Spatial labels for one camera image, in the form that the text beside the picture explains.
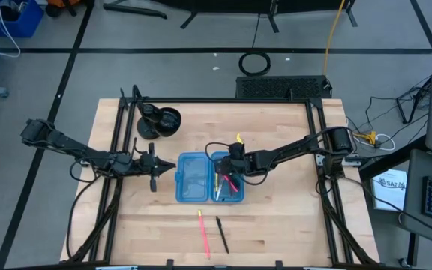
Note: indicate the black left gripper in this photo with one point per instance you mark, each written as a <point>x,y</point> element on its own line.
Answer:
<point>152,168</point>

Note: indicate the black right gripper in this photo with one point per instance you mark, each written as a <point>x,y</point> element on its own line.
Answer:
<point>231,167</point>

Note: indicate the clear Pilot G-2 pen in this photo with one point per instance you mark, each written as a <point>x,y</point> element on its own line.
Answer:
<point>219,193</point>

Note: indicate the black pen with blue tip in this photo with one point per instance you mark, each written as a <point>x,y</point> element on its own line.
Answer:
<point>222,234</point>

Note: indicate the pink pencil with yellow eraser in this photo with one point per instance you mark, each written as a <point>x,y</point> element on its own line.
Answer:
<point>204,234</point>

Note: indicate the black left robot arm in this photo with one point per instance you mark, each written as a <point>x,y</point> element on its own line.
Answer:
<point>69,144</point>

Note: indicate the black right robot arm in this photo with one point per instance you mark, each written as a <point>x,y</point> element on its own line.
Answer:
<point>287,148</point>

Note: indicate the blue translucent plastic pencil box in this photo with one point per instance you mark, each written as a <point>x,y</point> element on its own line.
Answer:
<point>193,176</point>

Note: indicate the yellow tape tag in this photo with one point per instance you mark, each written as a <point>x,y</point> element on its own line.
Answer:
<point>240,138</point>

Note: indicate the black desk lamp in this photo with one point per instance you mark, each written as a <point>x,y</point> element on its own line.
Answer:
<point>167,120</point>

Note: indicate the black table clamp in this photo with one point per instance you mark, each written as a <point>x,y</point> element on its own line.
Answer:
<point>169,263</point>
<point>279,264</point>

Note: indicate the yellow power plug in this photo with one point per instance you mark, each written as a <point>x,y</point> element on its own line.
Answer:
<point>368,138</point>

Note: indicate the white printed paper sheet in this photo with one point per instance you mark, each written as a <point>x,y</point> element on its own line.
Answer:
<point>388,195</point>

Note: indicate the black folding partition screen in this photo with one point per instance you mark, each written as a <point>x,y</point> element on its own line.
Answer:
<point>238,5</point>

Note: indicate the grey desk with keyboard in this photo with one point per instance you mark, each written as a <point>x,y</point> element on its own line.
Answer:
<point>414,210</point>

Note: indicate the orange and black bag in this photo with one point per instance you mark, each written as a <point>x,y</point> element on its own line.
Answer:
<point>64,3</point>

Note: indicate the blue storage bin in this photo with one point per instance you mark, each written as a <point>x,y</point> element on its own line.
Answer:
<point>24,24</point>

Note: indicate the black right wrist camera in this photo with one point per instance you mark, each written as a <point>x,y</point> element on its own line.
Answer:
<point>237,150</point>

